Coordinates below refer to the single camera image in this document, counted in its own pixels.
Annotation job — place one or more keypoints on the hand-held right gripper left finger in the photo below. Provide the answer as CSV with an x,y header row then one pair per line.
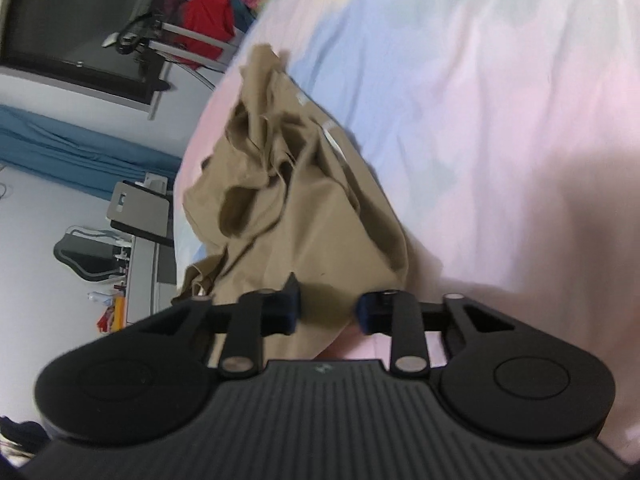
x,y
290,310

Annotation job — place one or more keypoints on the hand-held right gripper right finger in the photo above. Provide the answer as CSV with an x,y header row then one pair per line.
x,y
366,315

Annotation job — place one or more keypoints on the khaki garment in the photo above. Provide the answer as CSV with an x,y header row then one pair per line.
x,y
300,220

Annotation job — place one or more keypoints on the white-backed black chair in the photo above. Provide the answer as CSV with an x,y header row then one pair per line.
x,y
140,210

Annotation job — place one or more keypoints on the red pouch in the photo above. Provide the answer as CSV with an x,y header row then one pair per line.
x,y
105,321

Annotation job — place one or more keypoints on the wavy vanity mirror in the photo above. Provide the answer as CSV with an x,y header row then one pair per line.
x,y
85,260

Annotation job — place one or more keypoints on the pastel printed blanket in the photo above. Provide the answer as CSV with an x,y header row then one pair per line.
x,y
500,110

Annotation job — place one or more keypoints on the narrow blue curtain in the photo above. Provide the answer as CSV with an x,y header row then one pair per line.
x,y
75,150

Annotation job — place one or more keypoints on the red garment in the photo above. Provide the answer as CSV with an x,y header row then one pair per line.
x,y
207,20

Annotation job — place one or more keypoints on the garment steamer stand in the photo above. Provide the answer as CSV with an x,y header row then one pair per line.
x,y
127,42

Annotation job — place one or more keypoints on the dark window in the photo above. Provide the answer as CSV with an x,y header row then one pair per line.
x,y
65,20

